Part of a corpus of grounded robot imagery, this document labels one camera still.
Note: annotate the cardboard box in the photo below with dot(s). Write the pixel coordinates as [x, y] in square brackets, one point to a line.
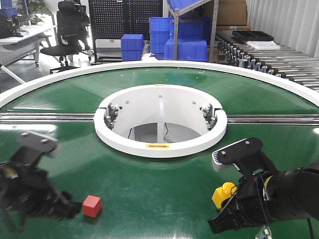
[232, 12]

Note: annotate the red cube block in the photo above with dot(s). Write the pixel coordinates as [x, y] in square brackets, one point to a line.
[92, 206]

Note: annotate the white ring guard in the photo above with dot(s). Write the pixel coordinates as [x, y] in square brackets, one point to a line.
[120, 112]
[297, 89]

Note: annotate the steel conveyor rollers left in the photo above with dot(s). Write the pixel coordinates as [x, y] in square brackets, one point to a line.
[46, 117]

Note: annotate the stacked blue crates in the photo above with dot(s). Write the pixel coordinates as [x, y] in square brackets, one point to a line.
[190, 38]

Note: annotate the potted green plant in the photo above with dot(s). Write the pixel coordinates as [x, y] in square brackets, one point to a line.
[36, 7]

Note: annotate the metal rack with bins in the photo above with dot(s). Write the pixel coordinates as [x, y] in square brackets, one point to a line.
[183, 10]

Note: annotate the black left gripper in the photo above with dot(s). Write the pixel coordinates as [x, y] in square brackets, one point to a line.
[26, 191]

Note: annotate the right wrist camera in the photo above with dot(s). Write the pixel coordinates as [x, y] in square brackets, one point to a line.
[246, 155]

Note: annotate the white inner ring guard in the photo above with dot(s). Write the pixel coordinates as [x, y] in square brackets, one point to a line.
[120, 112]

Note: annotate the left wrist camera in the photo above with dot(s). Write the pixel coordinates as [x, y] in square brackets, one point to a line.
[39, 142]

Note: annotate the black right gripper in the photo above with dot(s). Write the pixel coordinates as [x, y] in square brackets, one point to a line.
[252, 205]

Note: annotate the black office chair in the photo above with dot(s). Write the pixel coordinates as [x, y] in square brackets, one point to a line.
[71, 19]

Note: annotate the black perforated panel cabinet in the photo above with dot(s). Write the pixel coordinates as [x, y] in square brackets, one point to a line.
[111, 19]

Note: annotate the white outer ring guard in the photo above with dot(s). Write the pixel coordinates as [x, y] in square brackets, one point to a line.
[297, 89]

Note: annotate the roller conveyor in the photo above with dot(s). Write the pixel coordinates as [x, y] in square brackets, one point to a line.
[269, 57]

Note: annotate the black backpack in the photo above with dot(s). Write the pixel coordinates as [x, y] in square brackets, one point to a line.
[7, 27]

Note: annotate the yellow block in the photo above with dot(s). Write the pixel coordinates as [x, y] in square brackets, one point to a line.
[226, 191]

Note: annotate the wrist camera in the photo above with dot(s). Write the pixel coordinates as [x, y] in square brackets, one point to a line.
[39, 142]
[246, 155]

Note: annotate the blue crate on floor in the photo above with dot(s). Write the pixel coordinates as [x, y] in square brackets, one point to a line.
[132, 46]

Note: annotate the white desk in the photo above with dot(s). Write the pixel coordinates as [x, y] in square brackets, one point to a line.
[13, 49]

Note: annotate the black tray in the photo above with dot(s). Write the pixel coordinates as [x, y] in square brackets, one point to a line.
[246, 35]

